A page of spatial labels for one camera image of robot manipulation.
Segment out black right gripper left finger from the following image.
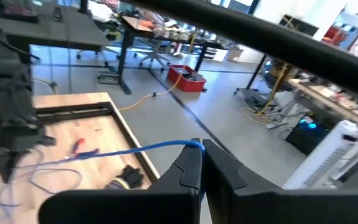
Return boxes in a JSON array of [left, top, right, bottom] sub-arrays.
[[39, 139, 204, 224]]

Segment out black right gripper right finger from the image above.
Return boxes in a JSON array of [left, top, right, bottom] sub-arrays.
[[202, 139, 358, 224]]

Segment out blue cord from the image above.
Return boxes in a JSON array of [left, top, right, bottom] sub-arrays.
[[0, 139, 205, 218]]

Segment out grey yellow work glove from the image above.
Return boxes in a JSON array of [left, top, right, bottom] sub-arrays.
[[104, 164, 145, 190]]

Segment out white machine box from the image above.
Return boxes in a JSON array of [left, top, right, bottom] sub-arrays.
[[283, 119, 358, 190]]

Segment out black computer tower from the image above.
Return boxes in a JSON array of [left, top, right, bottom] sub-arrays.
[[286, 114, 331, 156]]

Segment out grey desk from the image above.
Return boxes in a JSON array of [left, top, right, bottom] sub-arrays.
[[0, 0, 110, 54]]

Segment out wooden workbench grey legs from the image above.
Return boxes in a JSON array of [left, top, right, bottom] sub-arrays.
[[286, 77, 358, 133]]

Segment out black cluttered desk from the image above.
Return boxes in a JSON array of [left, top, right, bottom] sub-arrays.
[[116, 15, 226, 96]]

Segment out red plastic crate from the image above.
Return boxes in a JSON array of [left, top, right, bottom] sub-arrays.
[[166, 64, 208, 93]]

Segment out grey office chair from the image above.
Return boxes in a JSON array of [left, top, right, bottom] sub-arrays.
[[135, 39, 171, 73]]

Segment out brown cardboard box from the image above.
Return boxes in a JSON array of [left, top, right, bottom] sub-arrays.
[[225, 48, 244, 63]]

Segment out blue red handled pliers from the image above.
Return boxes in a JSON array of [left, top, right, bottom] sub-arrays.
[[70, 138, 101, 158]]

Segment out yellow extension cable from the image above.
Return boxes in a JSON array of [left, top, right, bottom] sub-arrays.
[[118, 73, 185, 112]]

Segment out black rig frame post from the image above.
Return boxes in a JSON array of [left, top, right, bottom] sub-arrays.
[[119, 0, 358, 103]]

